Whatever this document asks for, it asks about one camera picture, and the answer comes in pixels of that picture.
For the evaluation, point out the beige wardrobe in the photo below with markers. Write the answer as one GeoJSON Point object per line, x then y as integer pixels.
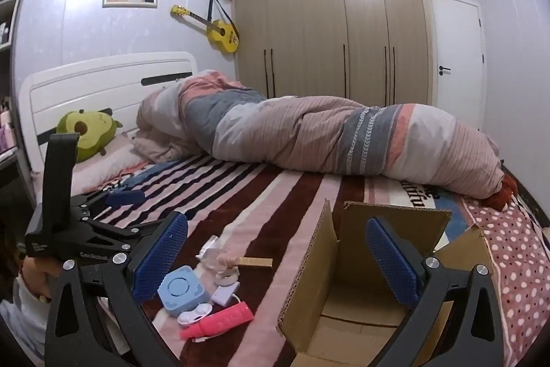
{"type": "Point", "coordinates": [377, 52]}

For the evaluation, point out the white shelf unit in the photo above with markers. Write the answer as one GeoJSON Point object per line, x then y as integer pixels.
{"type": "Point", "coordinates": [9, 14]}

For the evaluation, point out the pink cylindrical bottle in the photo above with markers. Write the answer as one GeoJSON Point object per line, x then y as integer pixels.
{"type": "Point", "coordinates": [219, 322]}

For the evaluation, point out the person's left hand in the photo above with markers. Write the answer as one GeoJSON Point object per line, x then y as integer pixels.
{"type": "Point", "coordinates": [36, 273]}

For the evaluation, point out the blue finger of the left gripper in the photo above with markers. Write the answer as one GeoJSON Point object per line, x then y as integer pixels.
{"type": "Point", "coordinates": [117, 199]}

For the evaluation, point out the white door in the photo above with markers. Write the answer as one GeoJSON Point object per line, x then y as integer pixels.
{"type": "Point", "coordinates": [460, 60]}

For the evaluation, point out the gold rectangular bar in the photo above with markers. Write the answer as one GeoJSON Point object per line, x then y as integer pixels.
{"type": "Point", "coordinates": [253, 262]}

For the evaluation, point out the striped fleece blanket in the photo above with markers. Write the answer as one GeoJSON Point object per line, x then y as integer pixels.
{"type": "Point", "coordinates": [259, 211]}

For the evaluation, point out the white contact lens case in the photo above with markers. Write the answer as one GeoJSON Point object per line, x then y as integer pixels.
{"type": "Point", "coordinates": [187, 318]}

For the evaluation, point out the cardboard box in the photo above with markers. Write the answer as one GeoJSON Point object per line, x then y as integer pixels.
{"type": "Point", "coordinates": [340, 311]}

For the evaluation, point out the yellow ukulele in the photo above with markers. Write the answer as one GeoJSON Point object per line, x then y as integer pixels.
{"type": "Point", "coordinates": [222, 32]}

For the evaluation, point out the white plastic wrapper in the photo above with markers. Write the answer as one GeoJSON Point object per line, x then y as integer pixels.
{"type": "Point", "coordinates": [211, 252]}

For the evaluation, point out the pink pillow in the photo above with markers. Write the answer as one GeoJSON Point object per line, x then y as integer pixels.
{"type": "Point", "coordinates": [119, 158]}

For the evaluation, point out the light blue square case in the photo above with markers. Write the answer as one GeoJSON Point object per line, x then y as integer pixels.
{"type": "Point", "coordinates": [181, 291]}

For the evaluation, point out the white charger with cable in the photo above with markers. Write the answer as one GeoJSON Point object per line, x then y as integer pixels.
{"type": "Point", "coordinates": [226, 295]}

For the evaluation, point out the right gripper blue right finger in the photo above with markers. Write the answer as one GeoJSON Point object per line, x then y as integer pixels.
{"type": "Point", "coordinates": [473, 332]}

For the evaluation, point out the polka dot bedsheet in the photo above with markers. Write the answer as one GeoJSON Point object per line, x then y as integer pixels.
{"type": "Point", "coordinates": [519, 259]}

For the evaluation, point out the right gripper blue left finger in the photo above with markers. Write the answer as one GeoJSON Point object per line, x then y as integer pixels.
{"type": "Point", "coordinates": [77, 333]}

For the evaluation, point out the white bed headboard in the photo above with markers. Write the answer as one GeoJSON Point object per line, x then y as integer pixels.
{"type": "Point", "coordinates": [115, 85]}

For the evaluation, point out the red plush toy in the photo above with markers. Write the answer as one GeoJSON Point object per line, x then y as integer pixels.
{"type": "Point", "coordinates": [500, 200]}

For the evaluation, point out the rolled striped duvet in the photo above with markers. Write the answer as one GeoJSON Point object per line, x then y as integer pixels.
{"type": "Point", "coordinates": [210, 113]}

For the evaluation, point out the avocado plush toy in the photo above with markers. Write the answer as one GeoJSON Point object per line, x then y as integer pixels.
{"type": "Point", "coordinates": [95, 129]}

